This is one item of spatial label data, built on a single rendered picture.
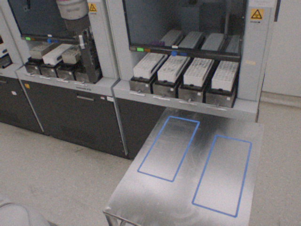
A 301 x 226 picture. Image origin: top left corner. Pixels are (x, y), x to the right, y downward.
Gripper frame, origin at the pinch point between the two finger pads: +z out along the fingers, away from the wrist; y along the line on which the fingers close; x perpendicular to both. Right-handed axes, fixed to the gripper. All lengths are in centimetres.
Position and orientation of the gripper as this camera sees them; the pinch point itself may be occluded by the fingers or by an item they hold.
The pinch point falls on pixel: (91, 72)
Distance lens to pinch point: 96.7
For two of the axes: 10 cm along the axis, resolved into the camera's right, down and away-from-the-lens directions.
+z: 1.0, 7.8, 6.2
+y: 2.1, 5.9, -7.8
